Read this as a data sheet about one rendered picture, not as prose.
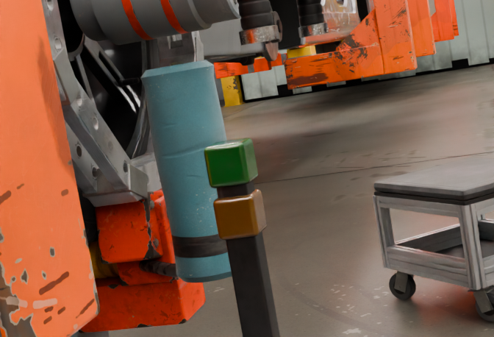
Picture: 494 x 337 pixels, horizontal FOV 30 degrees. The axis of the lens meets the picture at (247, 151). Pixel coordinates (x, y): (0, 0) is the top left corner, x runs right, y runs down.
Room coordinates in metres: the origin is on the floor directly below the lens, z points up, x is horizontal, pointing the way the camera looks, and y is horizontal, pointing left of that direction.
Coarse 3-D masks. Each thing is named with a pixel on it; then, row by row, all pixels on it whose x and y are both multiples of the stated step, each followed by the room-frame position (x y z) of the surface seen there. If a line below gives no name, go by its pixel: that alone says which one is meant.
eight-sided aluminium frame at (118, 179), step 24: (48, 0) 1.02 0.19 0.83; (48, 24) 1.00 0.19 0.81; (168, 48) 1.49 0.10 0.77; (192, 48) 1.48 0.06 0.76; (72, 72) 1.03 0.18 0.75; (72, 96) 1.02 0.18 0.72; (72, 120) 1.04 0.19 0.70; (96, 120) 1.08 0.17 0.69; (72, 144) 1.10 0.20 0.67; (96, 144) 1.07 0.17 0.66; (96, 168) 1.15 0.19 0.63; (120, 168) 1.12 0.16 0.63; (144, 168) 1.19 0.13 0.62; (96, 192) 1.14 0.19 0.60; (120, 192) 1.14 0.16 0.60; (144, 192) 1.17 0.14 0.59
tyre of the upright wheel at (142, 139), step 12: (156, 48) 1.55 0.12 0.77; (156, 60) 1.54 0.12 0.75; (144, 120) 1.45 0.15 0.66; (144, 132) 1.44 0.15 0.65; (144, 144) 1.43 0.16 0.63; (132, 156) 1.38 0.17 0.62; (84, 204) 1.19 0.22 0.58; (84, 216) 1.19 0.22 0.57; (96, 228) 1.21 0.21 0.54; (96, 240) 1.24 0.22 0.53
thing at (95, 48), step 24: (72, 24) 1.35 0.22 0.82; (72, 48) 1.32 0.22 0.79; (96, 48) 1.37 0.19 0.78; (120, 48) 1.51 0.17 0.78; (144, 48) 1.50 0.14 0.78; (96, 72) 1.39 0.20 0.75; (120, 72) 1.49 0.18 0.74; (96, 96) 1.49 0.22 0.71; (120, 96) 1.44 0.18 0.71; (144, 96) 1.47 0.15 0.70; (120, 120) 1.44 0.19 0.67; (120, 144) 1.38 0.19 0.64
